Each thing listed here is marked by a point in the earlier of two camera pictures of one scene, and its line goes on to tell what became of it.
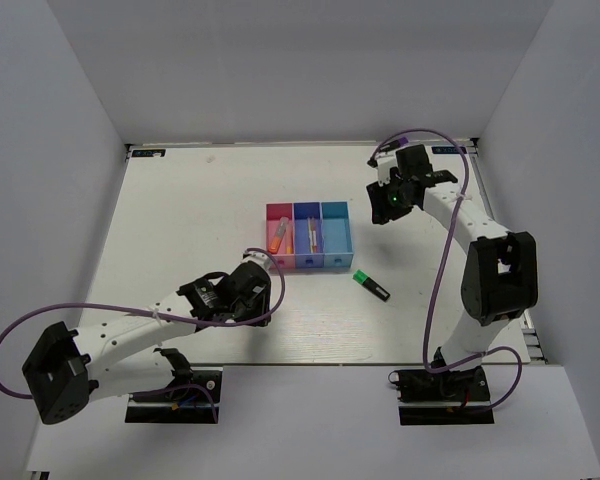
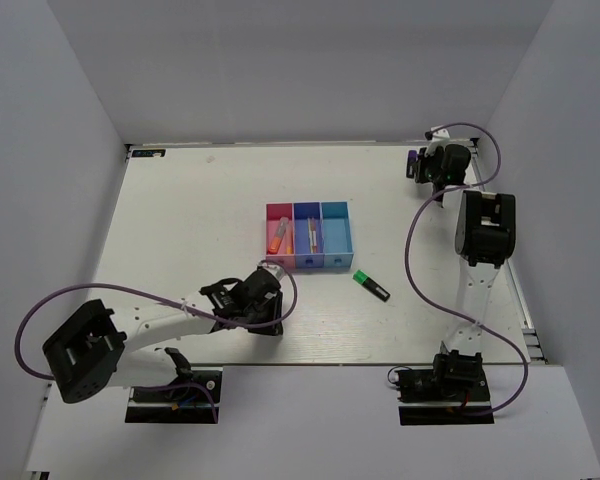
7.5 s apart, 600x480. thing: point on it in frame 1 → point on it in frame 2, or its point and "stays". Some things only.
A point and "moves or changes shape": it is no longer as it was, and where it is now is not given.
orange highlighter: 277,238 stays
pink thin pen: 314,234 stays
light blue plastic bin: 336,234 stays
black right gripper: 381,211 → 423,158
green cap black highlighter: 370,284 stays
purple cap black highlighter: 395,143 moves or changes shape
